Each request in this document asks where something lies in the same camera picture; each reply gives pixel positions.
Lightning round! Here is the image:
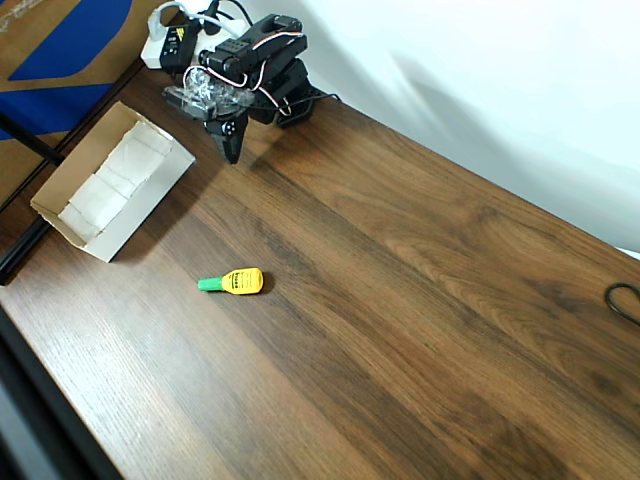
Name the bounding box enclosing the white power strip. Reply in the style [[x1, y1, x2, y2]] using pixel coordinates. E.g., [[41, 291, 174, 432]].
[[139, 9, 251, 71]]

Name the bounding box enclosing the camera wrapped in clear plastic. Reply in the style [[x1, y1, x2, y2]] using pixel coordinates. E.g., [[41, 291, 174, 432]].
[[162, 66, 255, 121]]

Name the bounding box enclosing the white power strip cable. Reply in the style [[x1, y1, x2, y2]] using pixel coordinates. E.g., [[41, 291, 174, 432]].
[[146, 1, 251, 36]]

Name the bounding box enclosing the black metal stand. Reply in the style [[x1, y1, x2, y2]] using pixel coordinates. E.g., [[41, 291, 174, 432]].
[[0, 110, 65, 287]]

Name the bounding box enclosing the black cable loop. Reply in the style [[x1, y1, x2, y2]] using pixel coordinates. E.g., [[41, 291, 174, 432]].
[[604, 282, 640, 329]]

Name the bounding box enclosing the yellow bottle with green cap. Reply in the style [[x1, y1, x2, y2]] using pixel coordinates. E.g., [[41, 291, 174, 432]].
[[197, 267, 265, 296]]

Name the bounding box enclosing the black base cable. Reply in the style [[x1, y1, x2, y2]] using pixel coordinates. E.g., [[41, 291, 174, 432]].
[[277, 89, 342, 127]]

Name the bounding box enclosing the white cardboard box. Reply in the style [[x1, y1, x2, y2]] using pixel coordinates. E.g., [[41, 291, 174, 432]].
[[29, 101, 196, 263]]

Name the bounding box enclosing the black power adapter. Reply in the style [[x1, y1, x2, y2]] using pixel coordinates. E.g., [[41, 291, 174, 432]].
[[159, 18, 204, 71]]

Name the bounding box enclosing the large brown carton, blue print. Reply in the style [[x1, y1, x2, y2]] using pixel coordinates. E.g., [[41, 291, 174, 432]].
[[0, 0, 166, 214]]

